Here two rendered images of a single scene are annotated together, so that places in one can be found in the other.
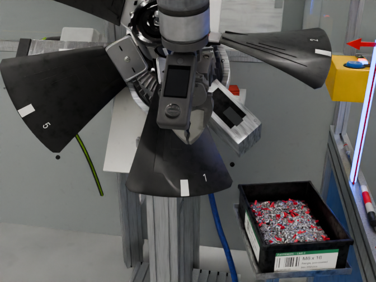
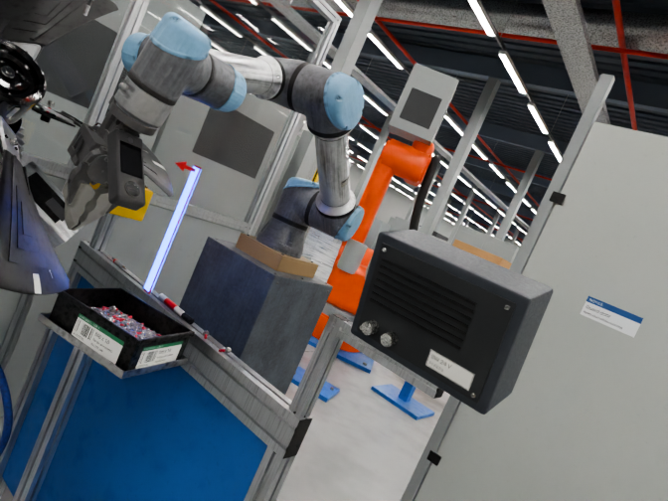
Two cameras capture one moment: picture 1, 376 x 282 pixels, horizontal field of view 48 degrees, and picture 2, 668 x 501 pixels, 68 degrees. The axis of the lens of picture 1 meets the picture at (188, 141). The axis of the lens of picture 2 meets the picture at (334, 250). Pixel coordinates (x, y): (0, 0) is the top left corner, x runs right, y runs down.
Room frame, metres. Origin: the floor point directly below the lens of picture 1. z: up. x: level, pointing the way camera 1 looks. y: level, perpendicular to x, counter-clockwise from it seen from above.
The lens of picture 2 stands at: (0.01, 0.53, 1.23)
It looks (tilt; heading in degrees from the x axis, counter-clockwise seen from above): 5 degrees down; 295
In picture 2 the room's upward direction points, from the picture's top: 24 degrees clockwise
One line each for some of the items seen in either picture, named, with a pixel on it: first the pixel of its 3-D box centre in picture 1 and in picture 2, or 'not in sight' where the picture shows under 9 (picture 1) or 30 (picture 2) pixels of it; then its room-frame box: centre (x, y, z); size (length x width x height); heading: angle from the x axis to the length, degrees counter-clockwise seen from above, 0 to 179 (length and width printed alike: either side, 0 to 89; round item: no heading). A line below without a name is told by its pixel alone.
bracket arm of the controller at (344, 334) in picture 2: not in sight; (382, 352); (0.22, -0.28, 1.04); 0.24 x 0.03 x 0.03; 170
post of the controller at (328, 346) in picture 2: not in sight; (319, 365); (0.32, -0.30, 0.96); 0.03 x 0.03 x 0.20; 80
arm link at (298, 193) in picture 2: not in sight; (301, 200); (0.79, -0.79, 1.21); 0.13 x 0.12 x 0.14; 4
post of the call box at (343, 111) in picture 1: (342, 113); (104, 228); (1.14, -0.45, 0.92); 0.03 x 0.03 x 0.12; 80
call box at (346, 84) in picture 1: (348, 80); (117, 195); (1.14, -0.45, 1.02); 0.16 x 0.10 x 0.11; 170
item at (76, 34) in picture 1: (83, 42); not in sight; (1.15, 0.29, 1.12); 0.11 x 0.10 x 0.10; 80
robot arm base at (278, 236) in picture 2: not in sight; (284, 234); (0.80, -0.79, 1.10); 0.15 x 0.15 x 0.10
